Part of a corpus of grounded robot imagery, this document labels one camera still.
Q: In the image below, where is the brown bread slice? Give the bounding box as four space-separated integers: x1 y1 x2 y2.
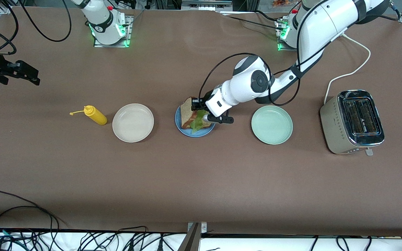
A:
180 97 199 129
182 119 214 130

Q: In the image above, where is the green lettuce leaf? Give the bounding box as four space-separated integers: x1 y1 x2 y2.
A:
190 109 209 134

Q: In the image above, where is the yellow squeeze sauce bottle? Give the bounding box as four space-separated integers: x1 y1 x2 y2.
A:
69 105 108 126

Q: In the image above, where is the blue round plate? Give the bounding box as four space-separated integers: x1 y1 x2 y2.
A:
175 105 217 138

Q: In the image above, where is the cream white round plate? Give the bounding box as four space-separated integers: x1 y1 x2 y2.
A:
112 103 155 143

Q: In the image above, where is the mint green round plate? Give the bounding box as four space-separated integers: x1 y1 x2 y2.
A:
251 105 293 145

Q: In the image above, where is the silver two-slot toaster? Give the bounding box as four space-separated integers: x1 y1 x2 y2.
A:
320 90 385 156

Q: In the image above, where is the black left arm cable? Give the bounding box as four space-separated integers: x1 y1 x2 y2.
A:
198 0 402 107

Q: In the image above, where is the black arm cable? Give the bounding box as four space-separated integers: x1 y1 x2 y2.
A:
0 0 72 56
198 0 402 107

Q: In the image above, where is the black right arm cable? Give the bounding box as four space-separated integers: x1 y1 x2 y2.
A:
0 0 72 56

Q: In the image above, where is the black base supply cable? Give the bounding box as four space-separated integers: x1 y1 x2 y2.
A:
217 10 292 32

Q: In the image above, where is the aluminium frame rail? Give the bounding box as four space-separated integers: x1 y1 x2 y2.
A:
181 0 233 11

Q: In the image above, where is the metal table edge bracket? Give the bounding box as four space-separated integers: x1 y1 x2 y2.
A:
178 222 208 251

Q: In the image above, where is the white toaster power cord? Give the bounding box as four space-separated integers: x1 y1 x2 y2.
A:
324 32 371 105

